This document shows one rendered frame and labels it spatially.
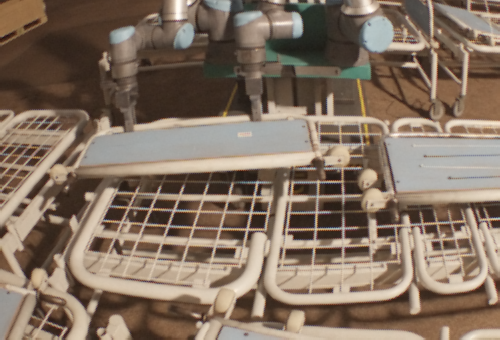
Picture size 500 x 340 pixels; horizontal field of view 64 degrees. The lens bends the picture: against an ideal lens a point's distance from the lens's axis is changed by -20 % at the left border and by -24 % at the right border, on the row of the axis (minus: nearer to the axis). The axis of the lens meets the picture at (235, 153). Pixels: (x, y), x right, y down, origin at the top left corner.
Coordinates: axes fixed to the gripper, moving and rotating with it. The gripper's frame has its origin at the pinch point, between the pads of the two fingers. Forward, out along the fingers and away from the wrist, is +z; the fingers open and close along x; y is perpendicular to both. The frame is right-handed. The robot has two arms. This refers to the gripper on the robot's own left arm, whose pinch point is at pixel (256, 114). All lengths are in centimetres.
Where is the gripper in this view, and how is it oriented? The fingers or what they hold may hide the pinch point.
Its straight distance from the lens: 157.7
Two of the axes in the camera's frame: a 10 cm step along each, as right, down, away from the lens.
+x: -0.5, 3.5, -9.4
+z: 0.9, 9.3, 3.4
